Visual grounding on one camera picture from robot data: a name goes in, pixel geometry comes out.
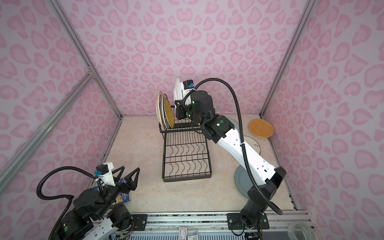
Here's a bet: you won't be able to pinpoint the black wire dish rack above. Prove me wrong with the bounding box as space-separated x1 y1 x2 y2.
159 119 212 183

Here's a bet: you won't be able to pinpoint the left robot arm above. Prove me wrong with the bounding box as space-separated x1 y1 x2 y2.
37 162 140 240

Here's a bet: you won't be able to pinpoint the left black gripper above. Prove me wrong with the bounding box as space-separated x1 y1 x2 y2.
95 165 139 221

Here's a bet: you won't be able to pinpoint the aluminium frame left diagonal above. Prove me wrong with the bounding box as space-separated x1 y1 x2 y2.
1 71 95 193

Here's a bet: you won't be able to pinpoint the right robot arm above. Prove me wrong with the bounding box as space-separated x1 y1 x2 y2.
173 89 287 229

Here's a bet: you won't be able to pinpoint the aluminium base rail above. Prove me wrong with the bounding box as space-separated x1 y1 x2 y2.
55 209 313 240

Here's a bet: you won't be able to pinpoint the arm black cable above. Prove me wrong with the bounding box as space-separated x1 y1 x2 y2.
182 77 284 216
35 166 106 240

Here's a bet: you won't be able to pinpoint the green woven bamboo tray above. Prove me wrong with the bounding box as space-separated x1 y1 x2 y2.
163 95 175 129

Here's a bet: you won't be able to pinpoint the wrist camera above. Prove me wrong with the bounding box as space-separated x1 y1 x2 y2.
183 80 194 90
95 162 116 187

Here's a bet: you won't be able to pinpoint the orange woven tray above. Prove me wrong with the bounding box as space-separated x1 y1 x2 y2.
249 119 275 138

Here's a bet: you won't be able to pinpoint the white plate small drawings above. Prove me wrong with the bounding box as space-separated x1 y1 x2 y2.
244 136 261 155

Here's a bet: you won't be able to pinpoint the star plate yellow rim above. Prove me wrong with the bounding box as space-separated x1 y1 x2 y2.
156 91 165 130

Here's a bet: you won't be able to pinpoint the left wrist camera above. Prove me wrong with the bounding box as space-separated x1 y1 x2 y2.
95 162 116 187

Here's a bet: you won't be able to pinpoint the pale blue flower plate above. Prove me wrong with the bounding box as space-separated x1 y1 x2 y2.
229 118 240 130

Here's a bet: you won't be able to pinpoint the white plate orange sunburst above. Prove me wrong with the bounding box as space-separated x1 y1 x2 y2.
160 92 168 130

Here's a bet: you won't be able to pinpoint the grey blue plate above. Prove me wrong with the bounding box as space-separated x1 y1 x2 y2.
234 166 253 198

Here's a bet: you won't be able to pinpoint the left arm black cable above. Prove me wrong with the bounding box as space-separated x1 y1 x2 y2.
35 166 106 240

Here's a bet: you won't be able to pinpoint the aluminium frame right post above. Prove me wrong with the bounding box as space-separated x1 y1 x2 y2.
259 0 318 119

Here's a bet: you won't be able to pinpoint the aluminium frame left post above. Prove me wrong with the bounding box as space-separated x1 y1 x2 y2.
47 0 123 120

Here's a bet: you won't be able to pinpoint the aluminium frame post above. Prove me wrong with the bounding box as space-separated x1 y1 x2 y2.
47 0 123 120
259 0 318 119

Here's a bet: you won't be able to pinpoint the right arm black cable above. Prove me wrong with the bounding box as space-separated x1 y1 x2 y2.
182 77 284 216

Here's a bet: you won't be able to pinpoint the white tape roll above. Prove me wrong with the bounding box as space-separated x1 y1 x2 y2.
287 222 316 240

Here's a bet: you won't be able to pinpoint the white plate black rings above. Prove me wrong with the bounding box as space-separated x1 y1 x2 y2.
172 77 188 106

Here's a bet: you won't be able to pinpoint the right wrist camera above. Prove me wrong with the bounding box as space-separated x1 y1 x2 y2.
183 80 194 90

